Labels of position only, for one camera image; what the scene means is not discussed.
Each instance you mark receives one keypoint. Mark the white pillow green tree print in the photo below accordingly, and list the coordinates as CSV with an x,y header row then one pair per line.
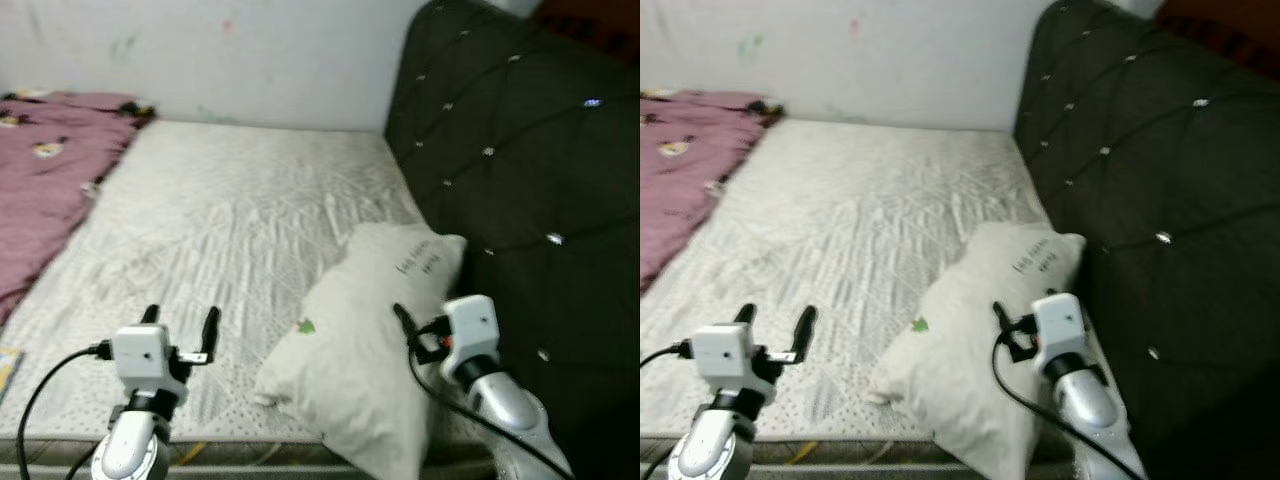
x,y
980,330
360,330

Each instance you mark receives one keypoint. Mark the colourful children's picture book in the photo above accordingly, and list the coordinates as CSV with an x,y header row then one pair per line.
x,y
8,370

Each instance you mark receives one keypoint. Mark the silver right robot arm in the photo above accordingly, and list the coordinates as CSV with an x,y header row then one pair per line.
x,y
510,420
1095,410

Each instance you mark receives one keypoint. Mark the white quilted mattress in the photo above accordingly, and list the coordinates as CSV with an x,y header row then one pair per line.
x,y
230,220
850,220

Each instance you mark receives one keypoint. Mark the grey patterned bed base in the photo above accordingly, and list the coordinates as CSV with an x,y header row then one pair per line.
x,y
250,460
850,462

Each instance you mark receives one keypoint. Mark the pink cartoon print blanket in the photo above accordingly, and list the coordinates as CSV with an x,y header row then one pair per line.
x,y
40,180
680,180

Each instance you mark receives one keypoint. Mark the black tufted headboard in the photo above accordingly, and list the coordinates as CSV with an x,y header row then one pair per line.
x,y
530,150
1170,150

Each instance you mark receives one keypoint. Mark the dark brown wooden furniture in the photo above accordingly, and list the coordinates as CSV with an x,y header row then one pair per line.
x,y
1230,30
590,25

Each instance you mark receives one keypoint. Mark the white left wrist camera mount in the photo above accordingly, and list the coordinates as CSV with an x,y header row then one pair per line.
x,y
722,355
140,355

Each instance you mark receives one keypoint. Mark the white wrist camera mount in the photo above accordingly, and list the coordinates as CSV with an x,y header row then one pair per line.
x,y
472,330
140,355
1060,328
722,355

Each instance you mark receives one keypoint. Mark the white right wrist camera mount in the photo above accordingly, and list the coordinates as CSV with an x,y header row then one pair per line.
x,y
1060,328
472,330

